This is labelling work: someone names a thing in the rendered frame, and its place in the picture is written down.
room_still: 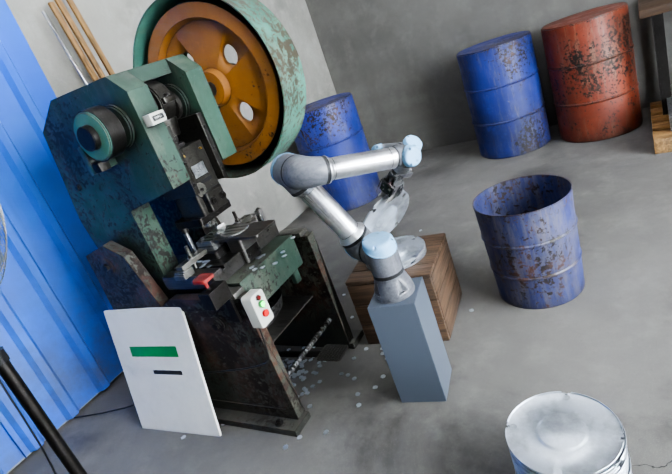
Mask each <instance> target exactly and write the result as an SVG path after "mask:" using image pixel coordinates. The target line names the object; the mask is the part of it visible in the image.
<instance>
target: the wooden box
mask: <svg viewBox="0 0 672 474"><path fill-rule="evenodd" d="M445 236H446V235H445V233H439V234H432V235H425V236H418V237H420V238H422V239H423V240H424V241H425V246H426V249H427V250H426V254H425V255H424V257H423V258H422V259H421V260H420V261H418V262H417V263H416V264H414V265H412V266H410V267H408V268H406V269H404V270H405V271H406V272H407V274H408V275H409V276H410V278H415V277H423V280H424V283H425V287H426V290H427V293H428V296H429V299H430V302H431V306H432V309H433V312H434V315H435V318H436V321H437V324H438V328H439V331H440V334H441V337H442V340H443V341H449V340H450V338H451V335H452V331H453V327H454V323H455V319H456V315H457V311H458V308H459V304H460V300H461V296H462V291H461V288H460V284H459V281H458V277H457V274H456V270H455V267H454V263H453V260H452V256H451V253H450V250H449V246H448V243H447V239H446V237H445ZM345 284H346V286H347V289H348V291H349V294H350V296H351V299H352V302H353V304H354V306H355V310H356V312H357V315H358V318H359V320H360V323H361V325H362V328H363V331H364V333H365V336H366V339H367V341H368V344H380V342H379V339H378V337H377V334H376V331H375V329H374V326H373V323H372V320H371V318H370V315H369V312H368V310H367V308H368V306H369V304H370V301H371V299H372V297H373V294H374V278H373V275H372V272H371V271H370V270H369V269H368V268H367V266H366V264H365V263H363V262H361V261H358V263H357V265H356V266H355V268H354V270H353V271H352V273H351V274H350V276H349V278H348V279H347V281H346V282H345Z"/></svg>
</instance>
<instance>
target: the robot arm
mask: <svg viewBox="0 0 672 474"><path fill-rule="evenodd" d="M421 148H422V142H421V140H420V139H419V138H418V137H416V136H413V135H408V136H406V137H405V138H404V139H403V142H397V143H386V144H381V143H380V144H377V145H374V146H373V147H372V149H371V151H366V152H360V153H354V154H348V155H342V156H336V157H330V158H328V157H327V156H325V155H323V156H303V155H297V154H293V153H283V154H280V155H278V156H277V157H276V158H275V159H274V160H273V161H272V163H271V167H270V174H271V177H272V179H273V180H274V181H275V182H276V183H277V184H278V185H281V186H283V187H284V188H285V189H286V190H287V191H288V192H289V193H290V194H291V195H292V196H293V197H300V198H301V199H302V200H303V201H304V202H305V203H306V204H307V205H308V206H309V207H310V208H311V209H312V210H313V211H314V212H315V213H316V214H317V215H318V216H319V217H320V218H321V219H322V220H323V221H324V222H325V223H326V224H327V225H328V226H329V227H330V228H331V229H332V230H333V231H334V232H335V233H336V234H337V235H338V236H339V237H340V244H341V245H342V246H343V247H344V249H345V251H346V253H347V254H348V255H349V256H350V257H352V258H354V259H356V260H359V261H361V262H363V263H365V264H367V265H369V267H370V269H371V272H372V275H373V278H374V294H375V297H376V300H377V301H378V302H380V303H383V304H393V303H397V302H400V301H403V300H405V299H406V298H408V297H409V296H411V295H412V294H413V292H414V290H415V285H414V282H413V280H412V279H411V278H410V276H409V275H408V274H407V272H406V271H405V270H404V267H403V264H402V261H401V258H400V255H399V252H398V249H397V244H396V241H395V240H394V238H393V236H392V235H391V234H390V233H388V232H385V231H381V232H379V231H377V232H373V233H372V232H371V231H370V230H369V229H368V228H367V227H366V226H365V225H364V224H363V223H362V222H356V221H355V220H354V219H353V218H352V217H351V216H350V215H349V214H348V213H347V212H346V211H345V210H344V209H343V208H342V207H341V206H340V204H339V203H338V202H337V201H336V200H335V199H334V198H333V197H332V196H331V195H330V194H329V193H328V192H327V191H326V190H325V189H324V188H323V187H322V185H326V184H330V183H331V182H332V180H336V179H341V178H347V177H352V176H357V175H362V174H368V173H373V172H378V171H383V170H388V169H391V171H389V173H388V175H386V176H385V177H383V178H382V179H381V180H380V183H381V184H380V183H379V185H378V187H379V186H380V190H382V191H381V192H380V193H379V195H378V197H379V196H382V198H383V197H384V196H386V195H388V196H389V198H387V200H386V202H385V203H387V202H390V201H392V200H393V199H395V198H396V197H398V196H399V195H401V194H402V192H403V189H404V187H403V185H404V180H403V178H408V177H411V176H412V174H413V172H412V171H411V170H412V169H411V167H414V166H416V165H418V164H419V162H420V160H421V151H420V150H421ZM381 181H382V182H381Z"/></svg>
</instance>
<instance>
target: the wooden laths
mask: <svg viewBox="0 0 672 474"><path fill-rule="evenodd" d="M54 1H55V3H56V4H57V6H58V8H59V9H60V11H61V13H62V15H63V16H64V18H65V20H66V21H67V23H68V25H69V27H70V28H71V30H72V32H73V33H74V35H75V37H76V39H77V40H78V42H79V44H80V45H81V47H82V49H83V50H84V52H85V54H86V56H87V57H88V59H89V61H90V62H91V64H92V66H93V68H94V69H95V71H96V73H97V74H98V76H99V78H100V79H101V78H103V77H106V76H105V74H104V73H103V71H102V69H101V67H100V66H99V64H98V62H97V60H96V59H95V57H94V55H93V54H92V52H91V50H90V48H89V47H88V45H87V43H86V42H85V40H84V38H83V36H82V35H81V33H80V31H79V29H78V28H77V26H76V24H75V23H74V21H73V19H72V17H71V16H70V14H69V12H68V11H67V9H66V7H65V5H64V4H63V2H62V0H54ZM54 1H53V2H48V3H47V4H48V5H49V7H50V9H51V11H52V12H53V14H54V16H55V17H56V19H57V21H58V22H59V24H60V26H61V28H62V29H63V31H64V33H65V34H66V36H67V38H68V39H69V41H70V43H71V44H72V46H73V48H74V50H75V51H76V53H77V55H78V56H79V58H80V60H81V61H82V63H83V65H84V67H85V68H86V70H87V72H88V73H89V75H90V77H91V78H92V80H93V82H94V81H96V80H99V78H98V76H97V75H96V73H95V71H94V69H93V68H92V66H91V64H90V63H89V61H88V59H87V57H86V56H85V54H84V52H83V51H82V49H81V47H80V45H79V44H78V42H77V40H76V39H75V37H74V35H73V34H72V32H71V30H70V28H69V27H68V25H67V23H66V22H65V20H64V18H63V16H62V15H61V13H60V11H59V10H58V8H57V6H56V4H55V3H54ZM66 1H67V3H68V5H69V7H70V8H71V10H72V12H73V13H74V15H75V17H76V19H77V20H78V22H79V24H80V26H81V27H82V29H83V31H84V32H85V34H86V36H87V38H88V39H89V41H90V43H91V45H92V46H93V48H94V50H95V51H96V53H97V55H98V57H99V58H100V60H101V62H102V64H103V65H104V67H105V69H106V71H107V72H108V74H109V75H112V74H115V72H114V71H113V69H112V67H111V65H110V64H109V62H108V60H107V58H106V57H105V55H104V53H103V51H102V50H101V48H100V46H99V44H98V43H97V41H96V39H95V37H94V36H93V34H92V32H91V31H90V29H89V27H88V25H87V24H86V22H85V20H84V18H83V17H82V15H81V13H80V11H79V10H78V8H77V6H76V4H75V3H74V1H73V0H66ZM42 14H43V16H44V17H45V19H46V21H47V22H48V24H49V26H50V27H51V29H52V31H53V33H54V34H55V36H56V38H57V39H58V41H59V43H60V44H61V46H62V48H63V49H64V51H65V53H66V54H67V56H68V58H69V59H70V61H71V63H72V64H73V66H74V68H75V69H76V71H77V73H78V75H79V76H80V78H81V80H82V81H83V83H84V85H87V84H88V82H87V81H86V79H85V77H84V76H83V74H82V72H81V71H80V69H79V67H78V66H77V64H76V62H75V61H74V59H73V57H72V56H71V54H70V52H69V50H68V49H67V47H66V45H65V44H64V42H63V40H62V39H61V37H60V35H59V34H58V32H57V30H56V29H55V27H54V25H53V23H52V22H51V20H50V18H49V17H48V15H47V13H46V12H45V11H42Z"/></svg>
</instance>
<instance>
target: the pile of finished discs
mask: <svg viewBox="0 0 672 474"><path fill-rule="evenodd" d="M394 240H395V241H396V244H397V249H398V252H399V255H400V258H401V261H402V264H403V267H404V269H406V268H408V267H410V266H412V265H414V264H416V263H417V262H418V261H420V260H421V259H422V258H423V257H424V255H425V254H426V250H427V249H426V246H425V241H424V240H423V239H422V238H420V237H418V236H417V237H416V238H415V237H414V236H400V237H395V238H394Z"/></svg>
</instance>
